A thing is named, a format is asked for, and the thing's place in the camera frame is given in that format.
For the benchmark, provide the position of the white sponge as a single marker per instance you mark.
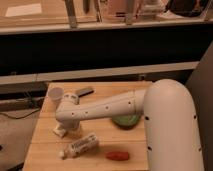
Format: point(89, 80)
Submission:
point(59, 130)

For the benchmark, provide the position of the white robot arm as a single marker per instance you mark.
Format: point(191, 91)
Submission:
point(171, 122)

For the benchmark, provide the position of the green ceramic bowl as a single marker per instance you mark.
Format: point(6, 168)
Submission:
point(126, 121)

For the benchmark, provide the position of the grey rectangular block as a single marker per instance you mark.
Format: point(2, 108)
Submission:
point(84, 91)

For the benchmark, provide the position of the translucent plastic cup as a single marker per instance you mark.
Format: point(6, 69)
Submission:
point(55, 94)

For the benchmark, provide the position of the white plastic bottle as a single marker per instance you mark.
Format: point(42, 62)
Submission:
point(79, 146)

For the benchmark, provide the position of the orange carrot toy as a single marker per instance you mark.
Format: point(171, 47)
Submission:
point(117, 155)

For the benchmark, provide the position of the metal table leg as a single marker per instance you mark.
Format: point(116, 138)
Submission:
point(71, 13)

